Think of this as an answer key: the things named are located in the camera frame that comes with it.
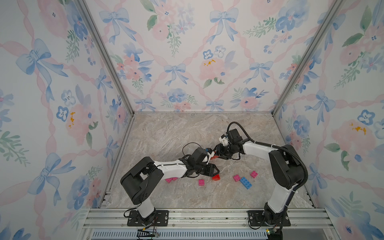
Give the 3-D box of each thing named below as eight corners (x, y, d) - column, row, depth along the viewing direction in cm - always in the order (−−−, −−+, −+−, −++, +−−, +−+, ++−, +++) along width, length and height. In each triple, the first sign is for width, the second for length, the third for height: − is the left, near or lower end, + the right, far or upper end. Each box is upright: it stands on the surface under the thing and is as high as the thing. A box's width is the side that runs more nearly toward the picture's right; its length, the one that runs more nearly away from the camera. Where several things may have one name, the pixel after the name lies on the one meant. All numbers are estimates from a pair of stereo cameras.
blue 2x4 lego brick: (247, 190, 85) (248, 188, 83) (238, 181, 88) (239, 179, 86) (251, 186, 86) (252, 185, 84) (242, 177, 90) (243, 176, 88)
